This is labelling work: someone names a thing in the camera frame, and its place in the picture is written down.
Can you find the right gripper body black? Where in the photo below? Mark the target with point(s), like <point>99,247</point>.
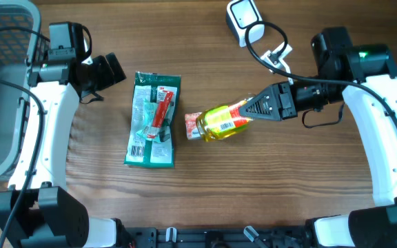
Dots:
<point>287,95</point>

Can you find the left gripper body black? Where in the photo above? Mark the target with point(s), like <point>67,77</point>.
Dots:
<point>103,76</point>

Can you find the yellow oil bottle silver cap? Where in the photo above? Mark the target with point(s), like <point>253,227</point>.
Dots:
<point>224,120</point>

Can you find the red sachet stick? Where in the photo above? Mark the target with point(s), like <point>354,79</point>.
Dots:
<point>161,111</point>

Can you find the orange Kleenex tissue pack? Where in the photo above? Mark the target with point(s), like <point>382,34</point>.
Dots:
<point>192,131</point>

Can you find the green white gloves packet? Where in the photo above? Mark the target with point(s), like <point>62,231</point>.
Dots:
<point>151,154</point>

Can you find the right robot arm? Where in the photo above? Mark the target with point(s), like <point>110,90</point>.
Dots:
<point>364,79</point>

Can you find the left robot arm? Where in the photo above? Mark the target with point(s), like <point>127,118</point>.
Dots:
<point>36,210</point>

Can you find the white barcode scanner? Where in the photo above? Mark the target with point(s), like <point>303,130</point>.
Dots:
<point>239,15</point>

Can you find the grey plastic mesh basket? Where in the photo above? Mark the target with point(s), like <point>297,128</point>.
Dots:
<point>20,23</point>

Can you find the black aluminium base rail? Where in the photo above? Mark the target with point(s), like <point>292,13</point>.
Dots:
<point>149,237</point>

